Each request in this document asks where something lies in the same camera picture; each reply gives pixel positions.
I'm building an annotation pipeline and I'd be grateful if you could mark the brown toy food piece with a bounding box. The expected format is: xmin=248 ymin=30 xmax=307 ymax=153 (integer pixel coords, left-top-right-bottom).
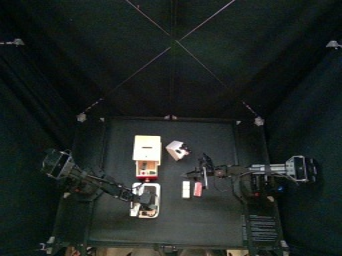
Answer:
xmin=138 ymin=209 xmax=158 ymax=219

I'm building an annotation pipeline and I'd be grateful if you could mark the pink toy sushi piece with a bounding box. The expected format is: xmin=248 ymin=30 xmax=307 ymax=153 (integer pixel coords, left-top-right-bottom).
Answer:
xmin=193 ymin=181 xmax=205 ymax=198

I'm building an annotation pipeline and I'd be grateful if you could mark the white toy sushi piece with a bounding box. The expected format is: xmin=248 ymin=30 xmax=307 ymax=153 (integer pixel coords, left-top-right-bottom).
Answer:
xmin=181 ymin=180 xmax=193 ymax=200

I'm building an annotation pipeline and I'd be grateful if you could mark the cream wooden toy stove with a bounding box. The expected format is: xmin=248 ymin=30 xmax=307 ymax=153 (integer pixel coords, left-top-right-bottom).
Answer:
xmin=132 ymin=134 xmax=164 ymax=182

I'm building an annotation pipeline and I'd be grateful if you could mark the white rectangular tray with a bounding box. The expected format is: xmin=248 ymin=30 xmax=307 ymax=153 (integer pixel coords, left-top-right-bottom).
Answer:
xmin=130 ymin=181 xmax=164 ymax=220

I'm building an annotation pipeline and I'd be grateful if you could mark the white toy cube box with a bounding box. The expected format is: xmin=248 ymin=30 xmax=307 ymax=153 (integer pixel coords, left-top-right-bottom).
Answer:
xmin=165 ymin=140 xmax=193 ymax=162

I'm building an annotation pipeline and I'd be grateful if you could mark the black cloth backdrop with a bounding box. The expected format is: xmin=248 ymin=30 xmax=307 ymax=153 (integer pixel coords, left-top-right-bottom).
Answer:
xmin=0 ymin=0 xmax=342 ymax=256

